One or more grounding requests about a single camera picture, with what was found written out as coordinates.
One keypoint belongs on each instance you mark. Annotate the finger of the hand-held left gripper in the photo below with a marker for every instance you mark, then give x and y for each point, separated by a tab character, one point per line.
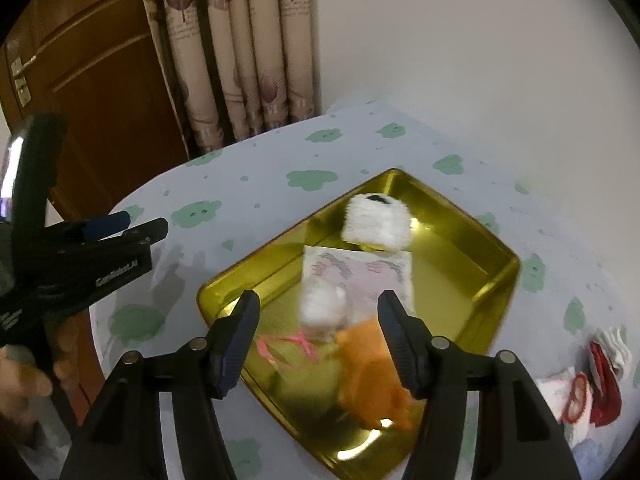
105	224
150	232

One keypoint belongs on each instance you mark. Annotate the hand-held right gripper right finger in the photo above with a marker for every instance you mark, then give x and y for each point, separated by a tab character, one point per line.
400	350

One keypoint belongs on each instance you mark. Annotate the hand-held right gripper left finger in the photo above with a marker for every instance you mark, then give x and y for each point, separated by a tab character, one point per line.
235	355

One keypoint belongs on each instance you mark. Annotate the orange plush toy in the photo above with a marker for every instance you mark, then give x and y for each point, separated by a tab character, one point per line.
370	375

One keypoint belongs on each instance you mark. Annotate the white patterned pouch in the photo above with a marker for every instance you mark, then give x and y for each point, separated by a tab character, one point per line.
370	275

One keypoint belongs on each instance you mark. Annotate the white pompom ball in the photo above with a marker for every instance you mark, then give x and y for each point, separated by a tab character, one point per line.
322	305

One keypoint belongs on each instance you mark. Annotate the red tin box gold inside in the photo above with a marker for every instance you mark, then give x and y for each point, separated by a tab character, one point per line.
450	260

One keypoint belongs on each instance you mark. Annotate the white fluffy black-spotted plush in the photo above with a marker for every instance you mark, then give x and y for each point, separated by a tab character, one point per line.
375	222

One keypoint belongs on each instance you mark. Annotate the person's left hand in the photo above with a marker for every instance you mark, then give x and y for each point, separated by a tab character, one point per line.
20	385

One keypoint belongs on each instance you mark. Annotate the brown wooden door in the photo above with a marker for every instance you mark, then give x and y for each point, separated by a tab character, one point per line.
100	110

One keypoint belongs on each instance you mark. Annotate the white cloth with red trim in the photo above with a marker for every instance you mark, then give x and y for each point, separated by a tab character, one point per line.
555	390

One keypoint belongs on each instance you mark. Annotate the beige leaf print curtain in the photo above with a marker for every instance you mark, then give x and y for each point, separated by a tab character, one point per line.
240	60

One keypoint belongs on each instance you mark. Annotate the white striped sock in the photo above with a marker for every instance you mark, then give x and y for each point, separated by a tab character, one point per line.
617	350

